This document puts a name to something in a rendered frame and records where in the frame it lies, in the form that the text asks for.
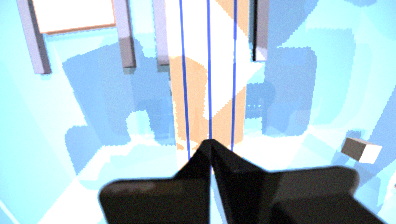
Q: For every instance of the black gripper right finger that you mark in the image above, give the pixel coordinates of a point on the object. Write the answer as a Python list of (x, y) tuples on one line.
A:
[(247, 192)]

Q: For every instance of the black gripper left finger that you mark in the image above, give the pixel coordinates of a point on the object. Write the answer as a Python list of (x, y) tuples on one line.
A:
[(184, 197)]

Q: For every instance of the orange strip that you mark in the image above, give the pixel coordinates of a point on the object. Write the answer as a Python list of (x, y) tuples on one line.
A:
[(208, 44)]

